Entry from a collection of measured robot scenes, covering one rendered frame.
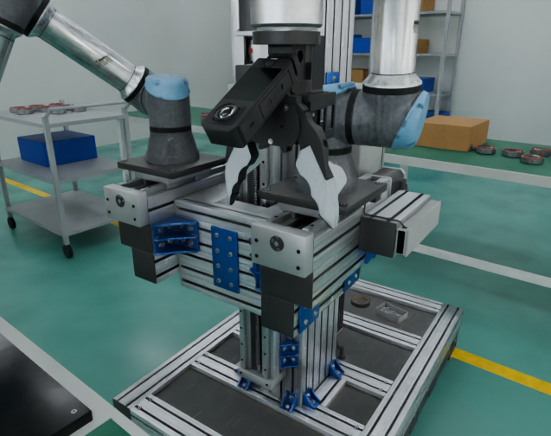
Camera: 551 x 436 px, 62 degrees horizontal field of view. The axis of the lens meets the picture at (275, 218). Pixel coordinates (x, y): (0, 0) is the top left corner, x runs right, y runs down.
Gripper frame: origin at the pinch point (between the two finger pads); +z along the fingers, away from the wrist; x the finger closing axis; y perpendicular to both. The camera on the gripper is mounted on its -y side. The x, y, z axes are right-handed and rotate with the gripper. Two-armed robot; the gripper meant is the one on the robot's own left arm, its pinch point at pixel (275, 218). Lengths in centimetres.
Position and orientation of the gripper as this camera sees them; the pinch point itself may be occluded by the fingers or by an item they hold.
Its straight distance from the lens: 52.6
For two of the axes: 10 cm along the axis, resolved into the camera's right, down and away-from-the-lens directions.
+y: 5.6, -2.9, 7.7
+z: 0.0, 9.4, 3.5
